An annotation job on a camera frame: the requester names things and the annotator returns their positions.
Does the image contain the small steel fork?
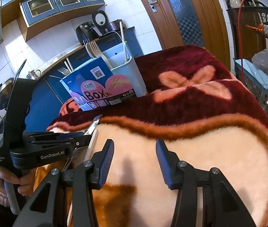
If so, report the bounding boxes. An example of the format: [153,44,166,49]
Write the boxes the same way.
[58,67,70,76]

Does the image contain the wooden chopstick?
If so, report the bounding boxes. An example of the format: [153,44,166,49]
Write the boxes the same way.
[67,58,74,71]
[119,21,127,63]
[64,61,72,73]

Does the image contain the beige plastic spoon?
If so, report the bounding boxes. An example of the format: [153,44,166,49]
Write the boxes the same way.
[86,43,96,58]

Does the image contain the beige plastic fork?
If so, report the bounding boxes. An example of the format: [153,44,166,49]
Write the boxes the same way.
[90,42,113,70]

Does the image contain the large steel fork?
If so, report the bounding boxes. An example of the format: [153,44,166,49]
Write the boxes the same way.
[83,38,90,48]

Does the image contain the blue lower kitchen cabinets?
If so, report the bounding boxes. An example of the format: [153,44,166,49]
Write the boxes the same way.
[26,28,146,132]

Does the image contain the person's left hand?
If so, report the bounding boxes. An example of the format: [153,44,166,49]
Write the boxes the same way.
[0,166,36,207]

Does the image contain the wok with lid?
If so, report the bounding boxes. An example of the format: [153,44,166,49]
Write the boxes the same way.
[0,59,28,111]

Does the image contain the white plastic chopstick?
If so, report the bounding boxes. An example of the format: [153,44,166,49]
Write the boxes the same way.
[67,129,98,226]

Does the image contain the steel table knife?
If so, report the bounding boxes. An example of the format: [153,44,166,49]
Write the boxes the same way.
[63,114,102,171]

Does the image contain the steel teapot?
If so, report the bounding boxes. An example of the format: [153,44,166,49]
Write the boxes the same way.
[27,70,41,80]

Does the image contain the red floral plush blanket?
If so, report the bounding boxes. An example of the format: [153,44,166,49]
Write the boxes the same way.
[33,44,268,227]

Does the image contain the blue pink cardboard label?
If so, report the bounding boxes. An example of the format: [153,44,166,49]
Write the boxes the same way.
[60,57,137,111]

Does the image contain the light blue utensil holder box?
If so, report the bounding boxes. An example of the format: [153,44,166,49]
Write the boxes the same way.
[60,41,148,112]

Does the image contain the light blue plastic basket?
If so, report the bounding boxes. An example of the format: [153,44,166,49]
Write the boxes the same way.
[234,59,268,105]

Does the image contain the rice cooker with open lid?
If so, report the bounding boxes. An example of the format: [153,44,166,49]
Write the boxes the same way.
[91,10,127,37]

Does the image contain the wooden door with glass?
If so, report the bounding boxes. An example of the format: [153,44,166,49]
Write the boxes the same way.
[141,0,231,69]

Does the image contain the blue upper wall cabinet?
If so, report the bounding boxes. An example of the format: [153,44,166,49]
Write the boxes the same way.
[0,0,105,41]

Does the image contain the red cable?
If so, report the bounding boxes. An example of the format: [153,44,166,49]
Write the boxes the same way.
[237,0,260,83]

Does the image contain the black wire rack cart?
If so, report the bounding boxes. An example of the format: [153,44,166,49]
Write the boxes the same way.
[227,0,268,115]

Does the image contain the silver door handle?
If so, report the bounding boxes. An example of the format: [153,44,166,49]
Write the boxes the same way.
[148,0,158,13]

